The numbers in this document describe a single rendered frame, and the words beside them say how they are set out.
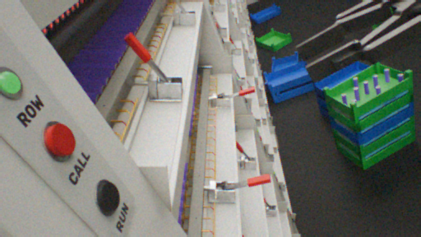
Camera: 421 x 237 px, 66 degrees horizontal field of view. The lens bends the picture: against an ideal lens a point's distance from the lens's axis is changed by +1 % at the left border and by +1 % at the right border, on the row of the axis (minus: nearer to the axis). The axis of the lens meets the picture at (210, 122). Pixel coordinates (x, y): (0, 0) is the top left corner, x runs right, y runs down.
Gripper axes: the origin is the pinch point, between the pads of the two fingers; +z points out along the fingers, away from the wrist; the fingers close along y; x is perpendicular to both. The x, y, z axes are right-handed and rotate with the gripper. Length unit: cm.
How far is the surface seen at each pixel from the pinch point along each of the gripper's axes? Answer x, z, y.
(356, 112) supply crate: -71, -5, 69
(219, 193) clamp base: -5.5, 22.3, -13.4
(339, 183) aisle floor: -102, 16, 64
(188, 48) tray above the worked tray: 11.3, 17.5, 2.9
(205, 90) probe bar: -3.1, 24.7, 16.6
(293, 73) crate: -94, 16, 164
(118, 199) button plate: 17.2, 14.4, -34.8
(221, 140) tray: -7.2, 22.9, 1.8
